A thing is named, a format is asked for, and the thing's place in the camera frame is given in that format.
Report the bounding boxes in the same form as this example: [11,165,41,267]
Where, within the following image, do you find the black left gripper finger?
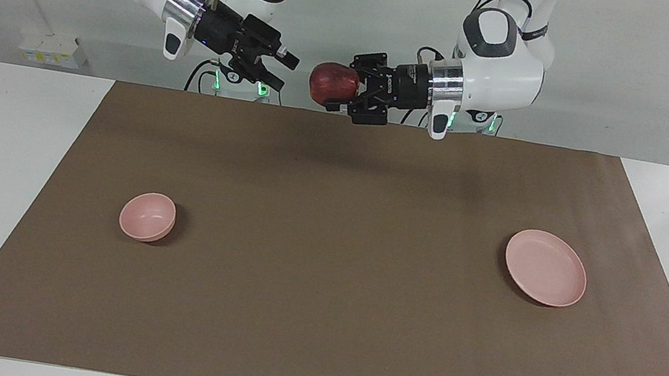
[350,49,390,85]
[323,95,363,118]

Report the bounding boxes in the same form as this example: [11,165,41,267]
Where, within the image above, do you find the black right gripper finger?
[255,69,286,93]
[273,47,301,72]

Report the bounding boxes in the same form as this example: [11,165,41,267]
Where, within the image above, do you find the red apple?
[306,60,363,112]

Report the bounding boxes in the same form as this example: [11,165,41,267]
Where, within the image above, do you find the pink bowl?
[116,188,180,247]

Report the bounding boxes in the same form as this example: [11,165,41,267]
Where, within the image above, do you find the pink plate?
[498,226,594,312]

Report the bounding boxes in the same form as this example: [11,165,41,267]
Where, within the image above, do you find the brown table mat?
[0,63,669,376]

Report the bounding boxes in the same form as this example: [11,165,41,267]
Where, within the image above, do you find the black base cable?
[183,57,221,96]
[399,106,433,129]

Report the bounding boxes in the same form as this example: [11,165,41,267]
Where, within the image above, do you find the white wall socket box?
[16,29,92,72]

